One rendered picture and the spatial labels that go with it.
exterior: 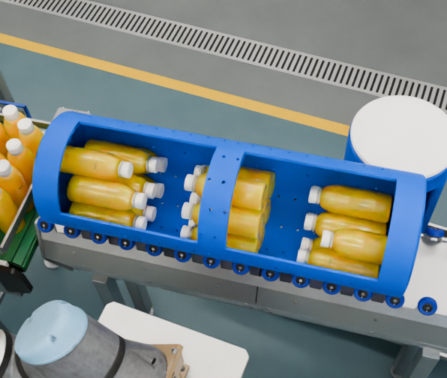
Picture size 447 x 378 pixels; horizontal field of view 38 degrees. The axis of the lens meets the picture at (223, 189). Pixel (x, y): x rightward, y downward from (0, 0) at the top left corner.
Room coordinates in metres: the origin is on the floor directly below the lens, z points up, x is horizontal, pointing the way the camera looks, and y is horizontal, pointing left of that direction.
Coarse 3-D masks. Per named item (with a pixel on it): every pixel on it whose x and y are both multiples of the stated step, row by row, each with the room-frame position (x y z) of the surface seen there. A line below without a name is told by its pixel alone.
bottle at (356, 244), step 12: (336, 240) 0.69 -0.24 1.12; (348, 240) 0.68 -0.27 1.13; (360, 240) 0.68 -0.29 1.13; (372, 240) 0.68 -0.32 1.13; (384, 240) 0.67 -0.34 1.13; (336, 252) 0.67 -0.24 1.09; (348, 252) 0.66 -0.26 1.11; (360, 252) 0.66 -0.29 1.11; (372, 252) 0.65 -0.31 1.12; (384, 252) 0.65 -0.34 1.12
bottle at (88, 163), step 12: (72, 156) 0.95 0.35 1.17; (84, 156) 0.94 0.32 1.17; (96, 156) 0.94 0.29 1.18; (108, 156) 0.94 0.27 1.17; (60, 168) 0.94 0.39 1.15; (72, 168) 0.93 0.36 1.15; (84, 168) 0.92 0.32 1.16; (96, 168) 0.91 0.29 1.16; (108, 168) 0.91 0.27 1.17; (120, 168) 0.91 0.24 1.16
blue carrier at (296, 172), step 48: (48, 144) 0.95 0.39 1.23; (144, 144) 1.05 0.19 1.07; (192, 144) 0.92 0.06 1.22; (240, 144) 0.91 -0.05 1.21; (48, 192) 0.85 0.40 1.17; (288, 192) 0.90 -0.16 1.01; (384, 192) 0.84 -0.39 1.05; (144, 240) 0.76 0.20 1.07; (192, 240) 0.73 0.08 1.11; (288, 240) 0.79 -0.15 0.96; (384, 288) 0.58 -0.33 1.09
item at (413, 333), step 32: (64, 256) 0.85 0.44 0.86; (96, 256) 0.83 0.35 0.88; (192, 256) 0.78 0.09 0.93; (416, 256) 0.72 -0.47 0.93; (160, 288) 0.84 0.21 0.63; (192, 288) 0.73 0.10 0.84; (224, 288) 0.71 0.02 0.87; (256, 288) 0.70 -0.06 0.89; (320, 288) 0.66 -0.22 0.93; (352, 288) 0.65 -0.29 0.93; (416, 288) 0.64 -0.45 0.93; (320, 320) 0.63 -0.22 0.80; (352, 320) 0.60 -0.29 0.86; (384, 320) 0.58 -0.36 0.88
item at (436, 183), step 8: (352, 120) 1.10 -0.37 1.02; (352, 152) 1.00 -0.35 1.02; (352, 160) 0.99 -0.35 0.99; (360, 160) 0.96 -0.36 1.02; (432, 176) 0.90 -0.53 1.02; (440, 176) 0.90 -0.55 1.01; (432, 184) 0.89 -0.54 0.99; (440, 184) 0.91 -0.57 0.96; (432, 192) 0.91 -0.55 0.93; (440, 192) 0.93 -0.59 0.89; (432, 200) 0.90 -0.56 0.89; (432, 208) 0.92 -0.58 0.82; (424, 216) 0.90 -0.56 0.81; (424, 224) 0.91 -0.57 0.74
